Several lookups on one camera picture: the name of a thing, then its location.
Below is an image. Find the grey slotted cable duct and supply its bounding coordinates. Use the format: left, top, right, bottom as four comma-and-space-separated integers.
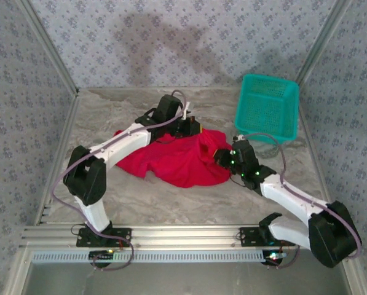
32, 249, 266, 264

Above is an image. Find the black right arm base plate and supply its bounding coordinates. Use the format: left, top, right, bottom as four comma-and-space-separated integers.
239, 226, 296, 248

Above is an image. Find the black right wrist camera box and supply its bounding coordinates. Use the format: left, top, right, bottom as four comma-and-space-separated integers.
231, 139, 254, 161

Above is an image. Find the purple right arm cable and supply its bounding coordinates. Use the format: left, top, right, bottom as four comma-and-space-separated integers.
237, 132, 363, 270

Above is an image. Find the red t-shirt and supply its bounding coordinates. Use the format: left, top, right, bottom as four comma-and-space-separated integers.
114, 128, 233, 189

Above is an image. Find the aluminium frame post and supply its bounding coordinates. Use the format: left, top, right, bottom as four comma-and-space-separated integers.
19, 0, 80, 95
294, 0, 352, 84

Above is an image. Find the small circuit board with LED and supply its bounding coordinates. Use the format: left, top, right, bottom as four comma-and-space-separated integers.
89, 250, 116, 262
262, 250, 287, 266

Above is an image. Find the aluminium table edge rail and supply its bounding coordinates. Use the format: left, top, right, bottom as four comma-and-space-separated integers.
298, 122, 338, 205
34, 92, 80, 227

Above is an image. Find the teal plastic basket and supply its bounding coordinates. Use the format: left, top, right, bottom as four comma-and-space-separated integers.
234, 73, 300, 145

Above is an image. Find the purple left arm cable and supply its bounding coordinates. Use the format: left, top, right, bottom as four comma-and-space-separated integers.
52, 88, 192, 272

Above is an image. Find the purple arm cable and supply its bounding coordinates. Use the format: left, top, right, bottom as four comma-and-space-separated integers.
52, 88, 192, 272
237, 132, 363, 270

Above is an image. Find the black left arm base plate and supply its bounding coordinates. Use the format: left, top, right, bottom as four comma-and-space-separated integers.
75, 226, 133, 248

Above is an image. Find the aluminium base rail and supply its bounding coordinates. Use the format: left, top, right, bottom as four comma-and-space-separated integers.
20, 226, 313, 249

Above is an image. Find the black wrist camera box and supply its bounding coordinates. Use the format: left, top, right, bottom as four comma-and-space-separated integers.
156, 94, 184, 124
231, 139, 254, 161

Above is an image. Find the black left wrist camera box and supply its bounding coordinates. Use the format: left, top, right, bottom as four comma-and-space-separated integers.
156, 94, 184, 124

